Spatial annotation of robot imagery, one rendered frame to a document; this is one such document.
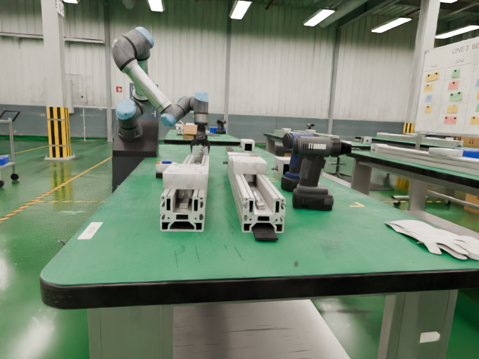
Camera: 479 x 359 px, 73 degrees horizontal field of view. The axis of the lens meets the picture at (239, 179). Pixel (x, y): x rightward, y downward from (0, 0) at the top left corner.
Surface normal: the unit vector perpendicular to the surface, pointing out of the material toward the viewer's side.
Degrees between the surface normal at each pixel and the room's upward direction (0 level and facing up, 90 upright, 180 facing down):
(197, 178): 90
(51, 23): 90
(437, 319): 90
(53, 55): 90
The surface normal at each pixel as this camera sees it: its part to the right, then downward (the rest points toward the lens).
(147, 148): 0.15, -0.54
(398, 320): 0.16, 0.19
